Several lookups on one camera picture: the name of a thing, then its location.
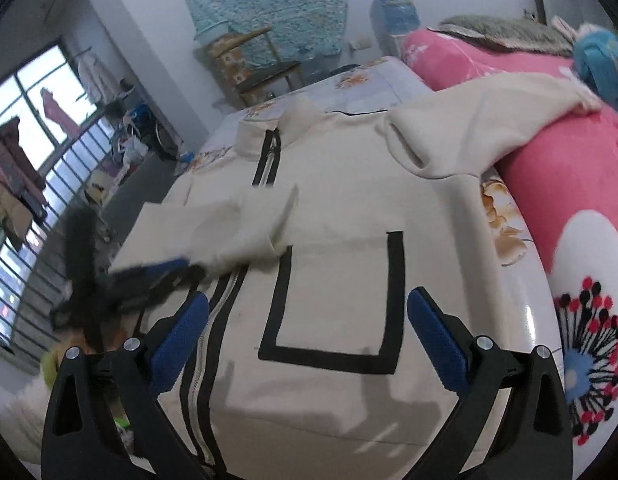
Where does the orange patchwork cloth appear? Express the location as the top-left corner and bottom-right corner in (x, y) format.
(213, 47), (250, 97)

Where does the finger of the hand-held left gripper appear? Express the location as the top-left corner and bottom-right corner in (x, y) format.
(110, 257), (190, 287)
(128, 269), (206, 312)

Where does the hanging white garment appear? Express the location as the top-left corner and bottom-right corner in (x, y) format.
(76, 52), (118, 107)

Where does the white plastic bag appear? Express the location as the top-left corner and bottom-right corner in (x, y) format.
(121, 137), (148, 164)

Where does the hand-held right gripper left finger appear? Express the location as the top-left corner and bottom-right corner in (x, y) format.
(41, 292), (210, 480)

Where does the blue printed garment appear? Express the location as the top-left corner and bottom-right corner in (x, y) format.
(571, 22), (618, 106)

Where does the hanging pink garment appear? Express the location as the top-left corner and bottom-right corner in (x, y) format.
(40, 87), (80, 139)

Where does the teal patterned wall cloth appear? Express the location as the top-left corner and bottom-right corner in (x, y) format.
(181, 0), (362, 68)

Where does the teal plastic basin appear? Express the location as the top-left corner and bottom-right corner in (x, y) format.
(195, 20), (230, 47)

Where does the pink floral blanket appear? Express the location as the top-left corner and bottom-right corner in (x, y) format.
(399, 27), (618, 466)

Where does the open cardboard box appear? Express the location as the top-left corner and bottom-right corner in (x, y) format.
(85, 170), (116, 202)

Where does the hanging dark red garment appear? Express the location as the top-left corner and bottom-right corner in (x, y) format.
(0, 117), (48, 211)

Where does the wooden chair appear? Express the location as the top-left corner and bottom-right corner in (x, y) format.
(204, 26), (304, 108)

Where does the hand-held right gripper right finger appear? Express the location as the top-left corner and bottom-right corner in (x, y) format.
(407, 287), (574, 480)

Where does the blue water jug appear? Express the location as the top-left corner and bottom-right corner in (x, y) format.
(371, 0), (420, 37)

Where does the grey patterned pillow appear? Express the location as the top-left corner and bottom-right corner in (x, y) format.
(439, 14), (574, 58)

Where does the pile of assorted clutter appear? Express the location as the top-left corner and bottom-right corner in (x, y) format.
(104, 80), (162, 171)

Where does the metal window railing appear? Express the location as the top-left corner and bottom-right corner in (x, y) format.
(0, 115), (116, 356)

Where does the cream zip jacket black trim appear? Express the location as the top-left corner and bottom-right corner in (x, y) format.
(111, 71), (604, 480)

